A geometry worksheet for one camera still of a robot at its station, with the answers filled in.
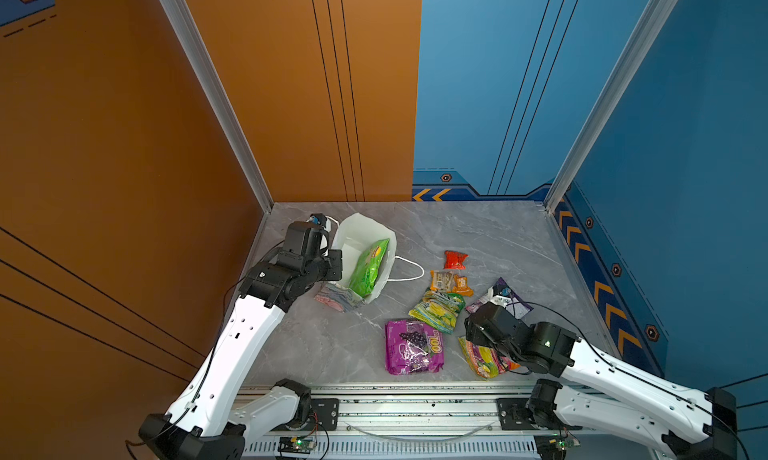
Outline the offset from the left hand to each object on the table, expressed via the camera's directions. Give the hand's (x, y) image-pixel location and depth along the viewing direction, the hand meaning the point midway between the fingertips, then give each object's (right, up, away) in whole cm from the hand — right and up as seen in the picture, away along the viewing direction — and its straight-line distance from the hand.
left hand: (337, 254), depth 73 cm
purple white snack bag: (+38, -9, -6) cm, 40 cm away
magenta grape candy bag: (+19, -25, +5) cm, 31 cm away
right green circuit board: (+54, -44, -3) cm, 70 cm away
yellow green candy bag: (+27, -17, +14) cm, 35 cm away
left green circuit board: (-10, -45, -2) cm, 47 cm away
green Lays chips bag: (+7, -4, +6) cm, 10 cm away
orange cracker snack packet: (+32, -11, +23) cm, 41 cm away
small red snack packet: (+34, -4, +26) cm, 43 cm away
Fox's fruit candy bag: (+38, -29, +6) cm, 48 cm away
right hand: (+33, -19, +3) cm, 38 cm away
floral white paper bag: (+3, +5, +6) cm, 8 cm away
